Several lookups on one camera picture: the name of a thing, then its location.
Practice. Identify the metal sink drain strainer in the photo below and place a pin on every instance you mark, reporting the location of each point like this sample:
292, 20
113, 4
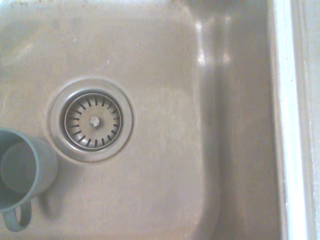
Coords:
93, 121

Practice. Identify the stainless steel double sink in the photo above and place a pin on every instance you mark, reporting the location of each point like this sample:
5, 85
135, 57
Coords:
175, 75

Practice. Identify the dark green mug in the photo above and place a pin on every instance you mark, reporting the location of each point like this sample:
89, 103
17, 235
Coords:
42, 160

